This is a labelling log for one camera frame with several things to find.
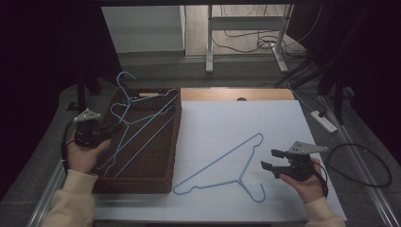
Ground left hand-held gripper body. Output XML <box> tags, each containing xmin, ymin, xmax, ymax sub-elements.
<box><xmin>73</xmin><ymin>108</ymin><xmax>108</xmax><ymax>149</ymax></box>

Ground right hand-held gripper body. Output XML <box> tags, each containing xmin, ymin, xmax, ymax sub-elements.
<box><xmin>273</xmin><ymin>140</ymin><xmax>329</xmax><ymax>183</ymax></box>

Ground blue wire hanger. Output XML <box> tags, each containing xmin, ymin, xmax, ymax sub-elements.
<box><xmin>172</xmin><ymin>132</ymin><xmax>267</xmax><ymax>203</ymax></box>
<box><xmin>103</xmin><ymin>102</ymin><xmax>177</xmax><ymax>179</ymax></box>
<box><xmin>96</xmin><ymin>71</ymin><xmax>180</xmax><ymax>171</ymax></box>

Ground brown woven basket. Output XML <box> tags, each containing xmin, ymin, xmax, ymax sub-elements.
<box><xmin>92</xmin><ymin>87</ymin><xmax>183</xmax><ymax>195</ymax></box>

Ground person's right hand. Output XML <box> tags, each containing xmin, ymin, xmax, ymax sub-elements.
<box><xmin>278</xmin><ymin>157</ymin><xmax>328</xmax><ymax>204</ymax></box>

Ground person's left hand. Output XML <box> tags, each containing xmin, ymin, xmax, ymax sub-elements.
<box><xmin>66</xmin><ymin>138</ymin><xmax>113</xmax><ymax>175</ymax></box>

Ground black stand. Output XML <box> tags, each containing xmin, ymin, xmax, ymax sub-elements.
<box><xmin>317</xmin><ymin>70</ymin><xmax>348</xmax><ymax>126</ymax></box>
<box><xmin>66</xmin><ymin>70</ymin><xmax>103</xmax><ymax>112</ymax></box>

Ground white power strip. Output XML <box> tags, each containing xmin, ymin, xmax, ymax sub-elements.
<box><xmin>309</xmin><ymin>110</ymin><xmax>339</xmax><ymax>134</ymax></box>

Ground white board sheet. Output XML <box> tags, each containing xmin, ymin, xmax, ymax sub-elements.
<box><xmin>93</xmin><ymin>99</ymin><xmax>348</xmax><ymax>223</ymax></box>

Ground black curtain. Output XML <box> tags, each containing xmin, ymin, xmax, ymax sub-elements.
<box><xmin>0</xmin><ymin>0</ymin><xmax>123</xmax><ymax>202</ymax></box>
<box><xmin>285</xmin><ymin>0</ymin><xmax>401</xmax><ymax>159</ymax></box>

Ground white cabinet panel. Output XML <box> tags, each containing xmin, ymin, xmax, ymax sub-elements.
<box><xmin>100</xmin><ymin>5</ymin><xmax>186</xmax><ymax>55</ymax></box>

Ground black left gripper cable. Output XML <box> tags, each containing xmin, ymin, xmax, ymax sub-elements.
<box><xmin>61</xmin><ymin>118</ymin><xmax>78</xmax><ymax>175</ymax></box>

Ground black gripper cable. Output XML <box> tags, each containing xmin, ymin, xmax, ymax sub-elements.
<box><xmin>61</xmin><ymin>118</ymin><xmax>78</xmax><ymax>175</ymax></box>
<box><xmin>311</xmin><ymin>160</ymin><xmax>330</xmax><ymax>199</ymax></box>

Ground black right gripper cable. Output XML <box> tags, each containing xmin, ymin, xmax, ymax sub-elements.
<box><xmin>311</xmin><ymin>160</ymin><xmax>330</xmax><ymax>199</ymax></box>

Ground white power strip cable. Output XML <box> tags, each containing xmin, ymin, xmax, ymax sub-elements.
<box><xmin>287</xmin><ymin>82</ymin><xmax>314</xmax><ymax>114</ymax></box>

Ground metal floor rail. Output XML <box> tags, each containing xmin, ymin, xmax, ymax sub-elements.
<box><xmin>27</xmin><ymin>159</ymin><xmax>65</xmax><ymax>227</ymax></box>
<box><xmin>320</xmin><ymin>94</ymin><xmax>401</xmax><ymax>223</ymax></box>

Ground black looped floor cable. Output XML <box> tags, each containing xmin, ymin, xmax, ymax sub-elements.
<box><xmin>325</xmin><ymin>143</ymin><xmax>393</xmax><ymax>189</ymax></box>

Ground tangled black floor cables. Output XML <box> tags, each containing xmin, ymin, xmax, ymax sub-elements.
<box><xmin>210</xmin><ymin>4</ymin><xmax>325</xmax><ymax>90</ymax></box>

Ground white metal desk frame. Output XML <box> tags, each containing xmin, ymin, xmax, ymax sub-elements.
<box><xmin>205</xmin><ymin>4</ymin><xmax>296</xmax><ymax>76</ymax></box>

